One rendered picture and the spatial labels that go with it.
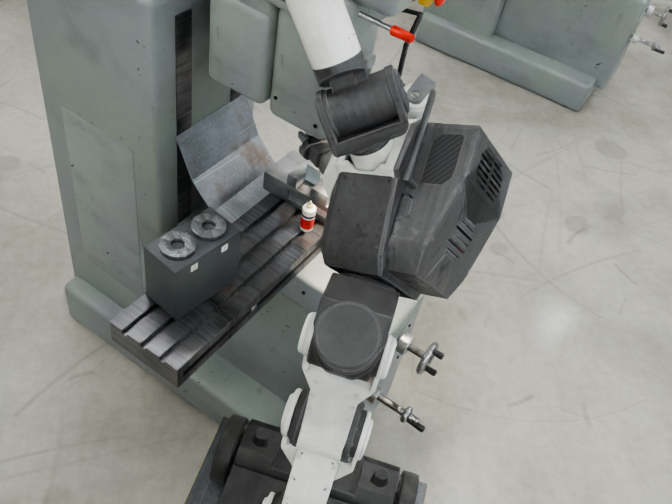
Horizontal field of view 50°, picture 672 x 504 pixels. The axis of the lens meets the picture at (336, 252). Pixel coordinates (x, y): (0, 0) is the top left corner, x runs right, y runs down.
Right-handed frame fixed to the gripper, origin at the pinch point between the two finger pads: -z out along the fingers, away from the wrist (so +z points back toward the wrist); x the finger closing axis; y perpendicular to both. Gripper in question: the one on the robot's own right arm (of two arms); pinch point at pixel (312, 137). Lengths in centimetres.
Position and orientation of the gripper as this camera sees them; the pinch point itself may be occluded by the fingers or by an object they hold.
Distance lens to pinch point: 203.2
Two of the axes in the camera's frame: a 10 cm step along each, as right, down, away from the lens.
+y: -1.4, 6.8, 7.2
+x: -8.5, 2.8, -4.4
